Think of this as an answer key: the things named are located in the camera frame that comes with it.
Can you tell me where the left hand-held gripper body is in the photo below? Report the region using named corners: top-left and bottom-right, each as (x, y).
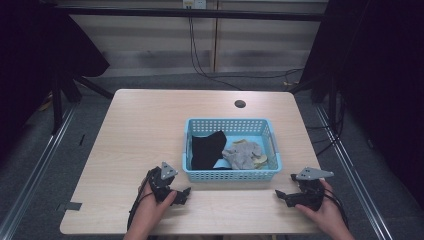
top-left (146, 161), bottom-right (179, 204)

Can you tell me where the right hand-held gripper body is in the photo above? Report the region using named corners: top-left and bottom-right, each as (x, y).
top-left (285, 166), bottom-right (335, 212)

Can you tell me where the black cloth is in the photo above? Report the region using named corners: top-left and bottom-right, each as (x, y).
top-left (190, 130), bottom-right (228, 171)

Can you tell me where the grey glove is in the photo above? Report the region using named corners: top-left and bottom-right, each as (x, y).
top-left (221, 139), bottom-right (269, 171)

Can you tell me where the blue plastic basket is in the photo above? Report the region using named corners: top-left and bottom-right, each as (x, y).
top-left (181, 117), bottom-right (284, 183)

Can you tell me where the person's left hand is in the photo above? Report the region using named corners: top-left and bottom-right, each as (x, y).
top-left (133, 177), bottom-right (178, 233)

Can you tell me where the person's right hand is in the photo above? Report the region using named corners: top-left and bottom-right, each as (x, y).
top-left (294, 178), bottom-right (345, 234)

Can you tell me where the grey tape strip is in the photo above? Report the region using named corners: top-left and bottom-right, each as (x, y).
top-left (55, 201), bottom-right (83, 213)

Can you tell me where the black metal stand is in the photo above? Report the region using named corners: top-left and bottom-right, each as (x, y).
top-left (287, 74), bottom-right (348, 134)
top-left (49, 71), bottom-right (115, 135)

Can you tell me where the black curtain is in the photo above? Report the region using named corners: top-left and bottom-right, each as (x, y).
top-left (298, 0), bottom-right (424, 209)
top-left (0, 0), bottom-right (111, 161)

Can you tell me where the black horizontal bar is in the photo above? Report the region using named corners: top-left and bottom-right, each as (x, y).
top-left (49, 7), bottom-right (329, 23)

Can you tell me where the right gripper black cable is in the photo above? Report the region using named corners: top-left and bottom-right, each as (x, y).
top-left (319, 179), bottom-right (350, 231)

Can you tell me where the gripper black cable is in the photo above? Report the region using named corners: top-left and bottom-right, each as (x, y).
top-left (126, 170), bottom-right (154, 232)
top-left (319, 179), bottom-right (350, 231)

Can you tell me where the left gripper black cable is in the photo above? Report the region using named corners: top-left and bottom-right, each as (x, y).
top-left (126, 170), bottom-right (154, 232)

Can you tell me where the metal floor rail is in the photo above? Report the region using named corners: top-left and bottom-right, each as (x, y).
top-left (313, 103), bottom-right (394, 240)
top-left (0, 103), bottom-right (81, 240)

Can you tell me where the black floor cable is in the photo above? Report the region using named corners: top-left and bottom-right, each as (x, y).
top-left (305, 93), bottom-right (348, 158)

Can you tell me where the black wall cable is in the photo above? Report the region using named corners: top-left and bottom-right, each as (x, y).
top-left (188, 7), bottom-right (305, 92)

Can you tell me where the white wall socket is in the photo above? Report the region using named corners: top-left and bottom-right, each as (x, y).
top-left (181, 0), bottom-right (208, 10)

